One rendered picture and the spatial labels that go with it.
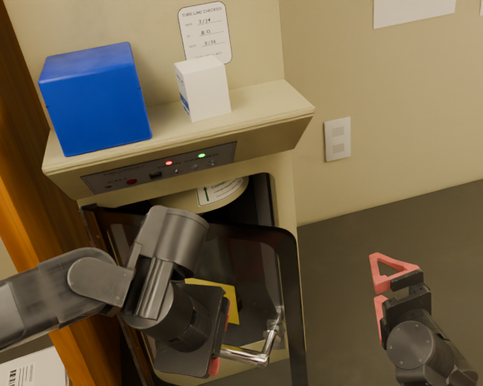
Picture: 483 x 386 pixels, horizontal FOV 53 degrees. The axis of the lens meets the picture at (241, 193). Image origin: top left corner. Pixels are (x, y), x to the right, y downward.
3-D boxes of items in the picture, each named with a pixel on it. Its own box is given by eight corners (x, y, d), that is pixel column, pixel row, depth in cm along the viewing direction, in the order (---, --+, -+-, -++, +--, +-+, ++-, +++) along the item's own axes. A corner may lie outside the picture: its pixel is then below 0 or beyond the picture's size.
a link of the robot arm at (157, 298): (106, 321, 46) (158, 330, 44) (129, 253, 49) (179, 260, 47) (140, 338, 52) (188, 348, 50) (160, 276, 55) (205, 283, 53)
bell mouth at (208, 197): (142, 173, 90) (136, 146, 87) (234, 152, 92) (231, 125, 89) (152, 225, 75) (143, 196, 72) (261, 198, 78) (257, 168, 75)
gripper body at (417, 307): (423, 281, 66) (457, 321, 60) (424, 328, 72) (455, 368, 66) (379, 298, 66) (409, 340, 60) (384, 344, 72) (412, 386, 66)
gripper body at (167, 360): (159, 372, 56) (127, 359, 50) (180, 287, 60) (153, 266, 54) (211, 380, 54) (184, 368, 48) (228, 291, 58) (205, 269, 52)
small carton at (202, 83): (182, 109, 62) (173, 63, 59) (220, 99, 63) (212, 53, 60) (192, 122, 58) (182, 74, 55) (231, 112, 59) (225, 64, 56)
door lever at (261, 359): (220, 331, 72) (218, 318, 71) (281, 343, 69) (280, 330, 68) (206, 359, 68) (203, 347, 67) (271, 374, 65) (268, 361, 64)
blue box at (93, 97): (69, 125, 62) (45, 56, 57) (146, 109, 64) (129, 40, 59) (64, 158, 54) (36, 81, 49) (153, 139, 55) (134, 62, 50)
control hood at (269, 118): (71, 192, 68) (47, 127, 62) (290, 142, 72) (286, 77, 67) (67, 240, 58) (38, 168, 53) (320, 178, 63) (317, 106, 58)
